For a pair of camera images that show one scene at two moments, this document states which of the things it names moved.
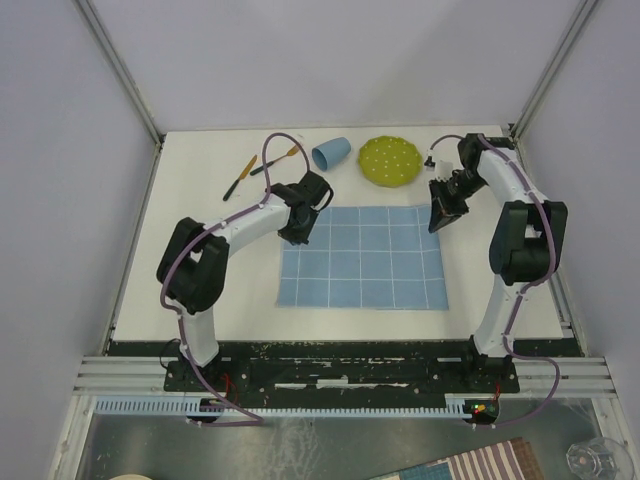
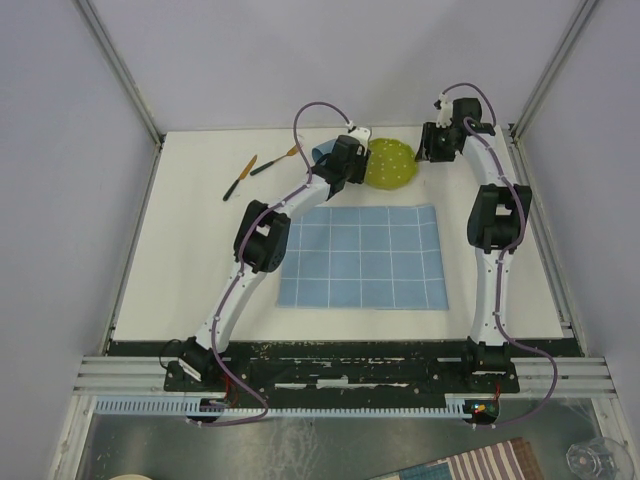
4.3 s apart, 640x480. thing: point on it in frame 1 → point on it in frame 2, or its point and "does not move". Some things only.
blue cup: (329, 153) does not move
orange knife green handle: (245, 172) does not move
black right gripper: (439, 204) → (429, 131)
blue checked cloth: (366, 258) does not move
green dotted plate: (390, 161) does not move
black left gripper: (302, 237) → (363, 160)
